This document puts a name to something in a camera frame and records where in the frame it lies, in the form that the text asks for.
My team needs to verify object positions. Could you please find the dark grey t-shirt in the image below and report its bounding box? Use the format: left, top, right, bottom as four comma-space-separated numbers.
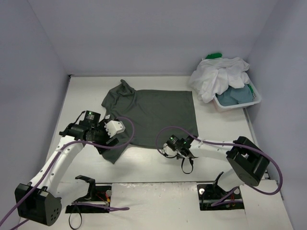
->
101, 80, 199, 149

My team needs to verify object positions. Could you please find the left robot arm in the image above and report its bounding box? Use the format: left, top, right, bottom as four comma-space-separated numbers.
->
14, 111, 125, 226

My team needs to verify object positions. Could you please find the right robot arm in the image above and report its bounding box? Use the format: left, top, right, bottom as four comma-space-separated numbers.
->
162, 135, 270, 197

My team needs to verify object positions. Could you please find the light blue t-shirt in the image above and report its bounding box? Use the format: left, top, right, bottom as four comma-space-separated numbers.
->
216, 85, 253, 106

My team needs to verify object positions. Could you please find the white t-shirt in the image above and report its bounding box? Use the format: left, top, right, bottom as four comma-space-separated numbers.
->
188, 57, 250, 103

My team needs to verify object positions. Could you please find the white plastic laundry basket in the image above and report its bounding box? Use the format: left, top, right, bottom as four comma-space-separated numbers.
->
213, 81, 262, 112

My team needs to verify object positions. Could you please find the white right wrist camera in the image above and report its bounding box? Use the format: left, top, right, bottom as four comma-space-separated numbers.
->
162, 143, 177, 159

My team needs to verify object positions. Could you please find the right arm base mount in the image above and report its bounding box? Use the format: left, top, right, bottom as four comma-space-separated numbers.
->
197, 172, 245, 211

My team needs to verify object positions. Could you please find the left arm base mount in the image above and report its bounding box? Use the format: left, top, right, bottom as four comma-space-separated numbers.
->
65, 175, 112, 214

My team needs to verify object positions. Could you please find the black loop cable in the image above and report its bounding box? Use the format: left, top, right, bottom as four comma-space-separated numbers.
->
69, 203, 84, 230

